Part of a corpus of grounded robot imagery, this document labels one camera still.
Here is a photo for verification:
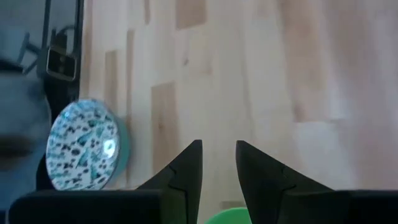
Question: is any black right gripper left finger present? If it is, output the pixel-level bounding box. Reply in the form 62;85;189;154
8;139;204;224

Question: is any green plastic bowl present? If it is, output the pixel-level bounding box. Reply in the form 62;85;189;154
203;207;253;224

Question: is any teal floral ceramic bowl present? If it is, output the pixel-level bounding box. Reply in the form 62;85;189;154
45;98;131;191

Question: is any black table-level camera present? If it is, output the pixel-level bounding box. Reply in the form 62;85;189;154
45;46;78;82

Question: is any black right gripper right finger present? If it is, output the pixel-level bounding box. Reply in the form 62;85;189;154
235;140;398;224

